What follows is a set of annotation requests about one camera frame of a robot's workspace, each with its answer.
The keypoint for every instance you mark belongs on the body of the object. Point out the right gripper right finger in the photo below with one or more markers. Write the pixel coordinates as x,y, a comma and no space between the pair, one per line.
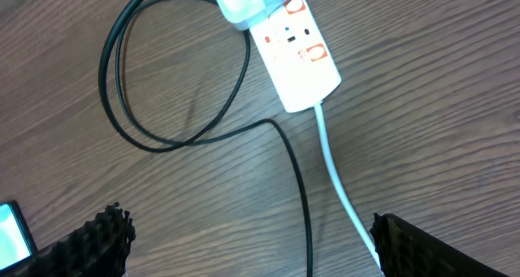
407,251

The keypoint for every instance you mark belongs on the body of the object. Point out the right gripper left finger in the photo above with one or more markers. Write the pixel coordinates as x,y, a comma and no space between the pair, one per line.
99,248

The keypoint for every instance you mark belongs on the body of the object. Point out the blue Galaxy S24 smartphone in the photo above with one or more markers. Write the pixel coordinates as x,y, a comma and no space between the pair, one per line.
17,243

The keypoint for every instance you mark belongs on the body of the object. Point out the white charger plug adapter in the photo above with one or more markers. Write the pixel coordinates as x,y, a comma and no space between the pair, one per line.
244,14

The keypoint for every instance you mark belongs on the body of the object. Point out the white power strip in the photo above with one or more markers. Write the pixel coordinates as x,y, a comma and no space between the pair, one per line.
296,56

